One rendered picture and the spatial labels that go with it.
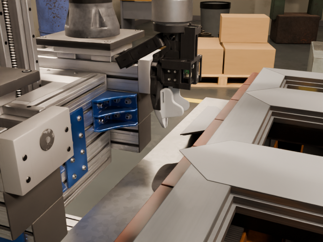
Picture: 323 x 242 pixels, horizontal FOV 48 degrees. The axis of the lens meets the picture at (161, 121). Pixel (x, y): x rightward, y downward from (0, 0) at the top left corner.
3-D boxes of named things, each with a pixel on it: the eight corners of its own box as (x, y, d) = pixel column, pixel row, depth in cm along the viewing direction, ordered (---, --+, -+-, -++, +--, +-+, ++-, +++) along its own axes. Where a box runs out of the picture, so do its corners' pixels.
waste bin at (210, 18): (224, 46, 617) (227, 4, 590) (194, 44, 634) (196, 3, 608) (230, 41, 661) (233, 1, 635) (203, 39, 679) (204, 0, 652)
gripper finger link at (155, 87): (157, 113, 70) (157, 68, 67) (150, 112, 71) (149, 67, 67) (166, 105, 74) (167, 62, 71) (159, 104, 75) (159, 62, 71)
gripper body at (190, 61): (189, 94, 67) (191, 27, 62) (146, 89, 70) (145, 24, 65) (201, 83, 74) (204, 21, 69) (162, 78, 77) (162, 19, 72)
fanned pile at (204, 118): (243, 111, 146) (244, 101, 145) (217, 152, 113) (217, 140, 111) (214, 106, 151) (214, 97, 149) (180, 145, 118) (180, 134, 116)
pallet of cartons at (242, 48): (272, 71, 468) (279, 14, 441) (275, 93, 382) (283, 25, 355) (175, 65, 496) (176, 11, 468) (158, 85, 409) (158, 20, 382)
